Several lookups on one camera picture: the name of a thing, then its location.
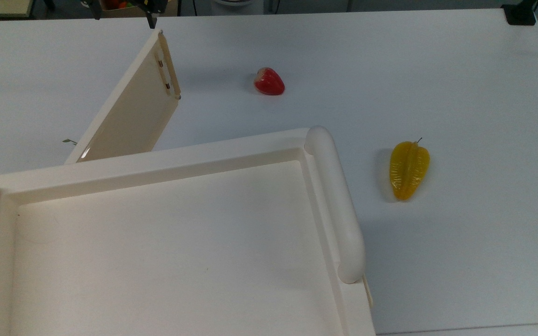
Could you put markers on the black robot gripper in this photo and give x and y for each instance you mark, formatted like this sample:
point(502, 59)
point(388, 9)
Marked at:
point(152, 5)

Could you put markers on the cream plastic storage cabinet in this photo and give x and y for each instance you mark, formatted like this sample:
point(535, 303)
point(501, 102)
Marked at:
point(171, 247)

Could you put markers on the cardboard box with toys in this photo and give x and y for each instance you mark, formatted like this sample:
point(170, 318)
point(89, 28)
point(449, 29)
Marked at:
point(119, 6)

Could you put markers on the wooden edged side table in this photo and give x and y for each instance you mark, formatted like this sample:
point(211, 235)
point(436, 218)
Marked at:
point(0, 7)

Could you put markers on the red toy strawberry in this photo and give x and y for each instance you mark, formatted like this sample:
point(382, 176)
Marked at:
point(269, 82)

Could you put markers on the yellow toy starfruit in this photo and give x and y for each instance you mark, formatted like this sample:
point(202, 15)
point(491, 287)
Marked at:
point(408, 170)

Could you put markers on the black corner table clamp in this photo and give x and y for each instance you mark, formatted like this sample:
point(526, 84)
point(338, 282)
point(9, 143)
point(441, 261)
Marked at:
point(520, 13)

